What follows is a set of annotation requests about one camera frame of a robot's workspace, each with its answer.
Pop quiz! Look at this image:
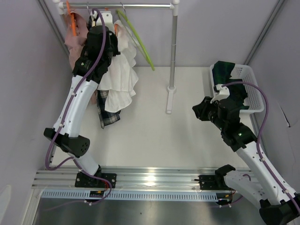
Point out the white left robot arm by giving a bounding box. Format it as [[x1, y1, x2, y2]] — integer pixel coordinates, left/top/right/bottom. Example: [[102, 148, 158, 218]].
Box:
[[44, 25, 120, 188]]

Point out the navy plaid skirt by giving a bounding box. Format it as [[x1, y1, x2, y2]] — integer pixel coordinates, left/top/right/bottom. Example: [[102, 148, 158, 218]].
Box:
[[90, 90, 121, 129]]

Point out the dark green plaid skirt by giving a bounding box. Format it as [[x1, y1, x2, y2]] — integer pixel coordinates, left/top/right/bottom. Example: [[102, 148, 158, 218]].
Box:
[[212, 61, 249, 110]]

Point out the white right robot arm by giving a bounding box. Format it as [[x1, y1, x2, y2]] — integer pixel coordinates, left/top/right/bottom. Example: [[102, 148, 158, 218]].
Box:
[[192, 97, 300, 225]]

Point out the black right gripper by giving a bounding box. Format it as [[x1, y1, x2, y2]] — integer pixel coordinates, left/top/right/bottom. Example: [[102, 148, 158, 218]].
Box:
[[192, 97, 226, 131]]

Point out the orange hanger with pink skirt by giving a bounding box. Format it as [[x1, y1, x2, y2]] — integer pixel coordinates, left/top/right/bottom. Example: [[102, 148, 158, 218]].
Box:
[[66, 0, 77, 37]]

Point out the white plastic basket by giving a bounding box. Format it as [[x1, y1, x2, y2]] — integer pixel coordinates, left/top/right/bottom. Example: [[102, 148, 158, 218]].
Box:
[[210, 64, 264, 114]]

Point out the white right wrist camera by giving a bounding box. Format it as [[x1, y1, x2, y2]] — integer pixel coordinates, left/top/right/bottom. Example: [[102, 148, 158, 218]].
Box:
[[210, 84, 230, 104]]

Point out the green plastic hanger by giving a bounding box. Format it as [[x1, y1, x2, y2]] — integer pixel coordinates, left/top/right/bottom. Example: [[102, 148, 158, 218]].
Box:
[[116, 9, 155, 71]]

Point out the silver clothes rack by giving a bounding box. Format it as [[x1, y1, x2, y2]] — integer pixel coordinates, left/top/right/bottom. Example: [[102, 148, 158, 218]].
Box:
[[52, 0, 180, 114]]

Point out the aluminium mounting rail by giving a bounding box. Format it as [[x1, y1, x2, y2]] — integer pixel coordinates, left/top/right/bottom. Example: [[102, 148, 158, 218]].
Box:
[[31, 166, 216, 192]]

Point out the pink skirt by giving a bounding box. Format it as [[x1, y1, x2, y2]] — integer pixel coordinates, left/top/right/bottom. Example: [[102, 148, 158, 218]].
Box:
[[64, 11, 99, 105]]

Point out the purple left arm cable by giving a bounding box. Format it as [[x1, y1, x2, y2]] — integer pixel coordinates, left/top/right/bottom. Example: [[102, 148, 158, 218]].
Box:
[[45, 8, 113, 206]]

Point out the white slotted cable duct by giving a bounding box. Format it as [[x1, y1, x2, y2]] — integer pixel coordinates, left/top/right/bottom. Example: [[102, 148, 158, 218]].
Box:
[[41, 189, 218, 202]]

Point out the white pleated skirt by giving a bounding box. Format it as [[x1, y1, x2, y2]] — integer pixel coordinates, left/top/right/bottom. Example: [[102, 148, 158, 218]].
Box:
[[98, 20, 139, 113]]

